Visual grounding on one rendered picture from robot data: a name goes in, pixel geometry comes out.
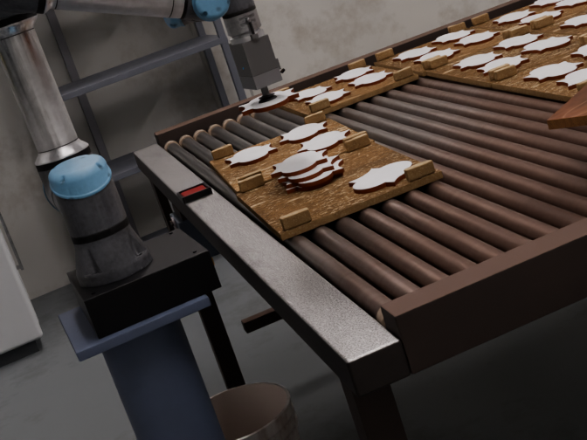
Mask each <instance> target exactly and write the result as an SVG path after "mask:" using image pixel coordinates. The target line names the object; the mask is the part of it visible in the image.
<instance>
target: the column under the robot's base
mask: <svg viewBox="0 0 587 440"><path fill-rule="evenodd" d="M208 306H211V302H210V299H209V297H208V296H207V295H206V294H204V295H202V296H199V297H197V298H195V299H192V300H190V301H187V302H185V303H183V304H181V305H179V306H175V307H173V308H171V309H169V310H167V311H165V312H162V313H159V314H157V315H155V316H153V317H150V318H148V319H146V320H143V321H141V322H138V323H136V324H134V325H132V326H130V327H126V328H124V329H122V330H120V331H118V332H116V333H112V334H110V335H108V336H106V337H104V338H101V339H99V338H98V336H97V335H96V333H95V331H94V330H93V328H92V326H91V324H90V323H89V321H88V319H87V317H86V315H85V314H84V312H83V311H82V309H81V307H80V306H78V307H76V308H74V309H72V310H70V311H67V312H65V313H61V314H60V315H59V320H60V323H61V325H62V327H63V328H64V330H65V332H66V335H67V337H68V340H69V341H70V343H71V345H72V347H73V350H74V352H75V354H76V355H77V357H78V359H79V361H84V360H86V359H89V358H91V357H93V356H95V355H97V354H100V353H102V354H103V356H104V359H105V361H106V364H107V367H108V369H109V372H110V374H111V376H112V378H113V381H114V384H115V387H116V388H117V391H118V393H119V396H120V398H121V401H122V404H123V406H124V409H125V410H126V413H127V415H128V419H129V421H130V423H131V425H132V428H133V430H134V433H135V436H136V438H137V440H225V437H224V433H223V431H222V429H221V426H220V424H219V421H218V418H217V415H216V412H215V410H214V408H213V405H212V403H211V399H210V397H209V394H208V391H207V389H206V387H205V384H204V380H203V377H202V376H201V373H200V370H199V368H198V365H197V362H196V359H195V356H194V354H193V352H192V349H191V347H190V343H189V341H188V338H187V335H186V333H185V331H184V329H183V324H182V322H181V320H180V319H181V318H183V317H186V316H188V315H190V314H192V313H195V312H197V311H200V310H202V309H204V308H206V307H208Z"/></svg>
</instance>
